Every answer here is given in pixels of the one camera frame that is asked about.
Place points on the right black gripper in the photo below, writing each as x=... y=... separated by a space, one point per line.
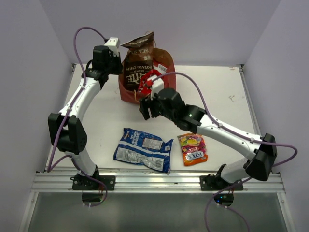
x=146 y=103

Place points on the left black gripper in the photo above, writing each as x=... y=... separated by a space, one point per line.
x=117 y=59

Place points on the red assorted candy bag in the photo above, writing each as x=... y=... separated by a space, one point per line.
x=143 y=89

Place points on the brown kettle chips bag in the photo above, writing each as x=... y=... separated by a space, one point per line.
x=139 y=60

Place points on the red white chips bag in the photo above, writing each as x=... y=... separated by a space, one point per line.
x=160 y=67

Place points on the blue white snack bag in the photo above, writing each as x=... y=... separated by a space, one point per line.
x=144 y=149

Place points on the red paper bag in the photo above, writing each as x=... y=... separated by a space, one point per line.
x=159 y=55

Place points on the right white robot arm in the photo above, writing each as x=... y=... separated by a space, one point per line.
x=258 y=151

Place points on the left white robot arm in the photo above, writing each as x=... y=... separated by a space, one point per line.
x=66 y=130

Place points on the orange Fox's candy bag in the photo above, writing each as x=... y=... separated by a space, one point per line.
x=193 y=149

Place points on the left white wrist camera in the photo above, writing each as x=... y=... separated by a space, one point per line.
x=113 y=44

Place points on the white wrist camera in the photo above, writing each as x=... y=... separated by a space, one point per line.
x=113 y=44
x=155 y=84

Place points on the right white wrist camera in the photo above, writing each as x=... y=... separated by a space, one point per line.
x=155 y=84

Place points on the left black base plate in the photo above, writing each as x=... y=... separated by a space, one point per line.
x=97 y=182

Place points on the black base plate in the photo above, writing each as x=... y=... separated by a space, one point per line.
x=213 y=182
x=97 y=182

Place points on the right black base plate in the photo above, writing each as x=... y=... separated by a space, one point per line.
x=213 y=182

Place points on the aluminium front rail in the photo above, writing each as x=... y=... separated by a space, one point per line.
x=144 y=181

